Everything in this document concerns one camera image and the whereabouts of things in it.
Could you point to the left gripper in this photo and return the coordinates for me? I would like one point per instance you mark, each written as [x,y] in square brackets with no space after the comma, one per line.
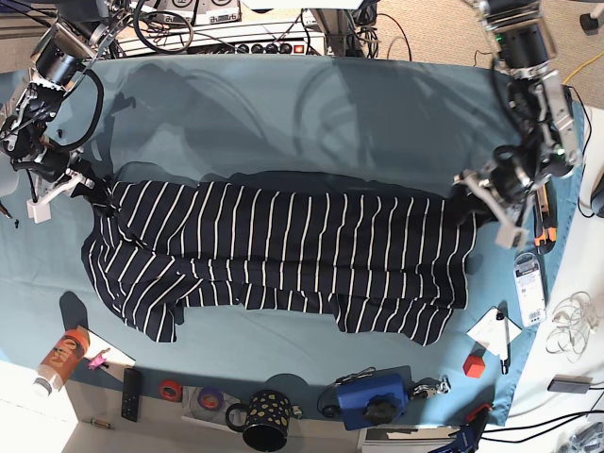
[503,191]

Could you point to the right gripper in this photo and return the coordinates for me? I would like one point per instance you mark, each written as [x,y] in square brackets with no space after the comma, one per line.
[52,168]

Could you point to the navy white striped t-shirt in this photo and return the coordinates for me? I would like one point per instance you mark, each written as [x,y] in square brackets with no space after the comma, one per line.
[374,263]

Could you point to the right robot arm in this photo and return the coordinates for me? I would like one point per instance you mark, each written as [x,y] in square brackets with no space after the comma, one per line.
[82,33]

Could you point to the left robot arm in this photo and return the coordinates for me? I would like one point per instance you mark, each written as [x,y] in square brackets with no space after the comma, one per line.
[527,90]

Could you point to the orange black utility knife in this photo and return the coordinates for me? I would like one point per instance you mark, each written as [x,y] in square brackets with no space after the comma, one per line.
[545,218]

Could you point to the white cup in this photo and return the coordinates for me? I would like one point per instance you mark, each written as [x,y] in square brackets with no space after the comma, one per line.
[9,178]

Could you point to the black white marker pen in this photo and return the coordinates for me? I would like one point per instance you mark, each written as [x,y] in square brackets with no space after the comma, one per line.
[503,346]

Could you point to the white paper card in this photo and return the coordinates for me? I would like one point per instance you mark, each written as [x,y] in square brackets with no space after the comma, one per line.
[486,332]

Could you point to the white paper sheet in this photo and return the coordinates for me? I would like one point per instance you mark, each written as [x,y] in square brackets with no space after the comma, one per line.
[98,347]

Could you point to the red cube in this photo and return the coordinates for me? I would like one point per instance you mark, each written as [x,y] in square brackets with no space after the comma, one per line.
[473,366]

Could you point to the pink small figurine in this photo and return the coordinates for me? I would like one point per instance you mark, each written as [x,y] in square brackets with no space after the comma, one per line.
[99,360]

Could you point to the metal keyring carabiner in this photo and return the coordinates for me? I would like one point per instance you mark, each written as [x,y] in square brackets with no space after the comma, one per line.
[428,388]

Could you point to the red tape roll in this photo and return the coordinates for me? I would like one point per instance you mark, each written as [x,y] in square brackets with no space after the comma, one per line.
[170,390]

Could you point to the black remote control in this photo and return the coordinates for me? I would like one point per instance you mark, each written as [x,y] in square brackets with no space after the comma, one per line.
[131,394]

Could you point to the white power strip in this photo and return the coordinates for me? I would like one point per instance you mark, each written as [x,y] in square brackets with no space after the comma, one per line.
[244,48]

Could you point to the grey adapter box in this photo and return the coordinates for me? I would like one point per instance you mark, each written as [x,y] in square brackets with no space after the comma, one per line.
[569,385]

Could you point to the purple tape roll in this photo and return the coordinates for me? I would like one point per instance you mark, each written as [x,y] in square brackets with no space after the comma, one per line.
[210,399]

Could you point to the black mug yellow pattern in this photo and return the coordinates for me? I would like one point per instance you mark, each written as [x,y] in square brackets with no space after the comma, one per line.
[264,421]

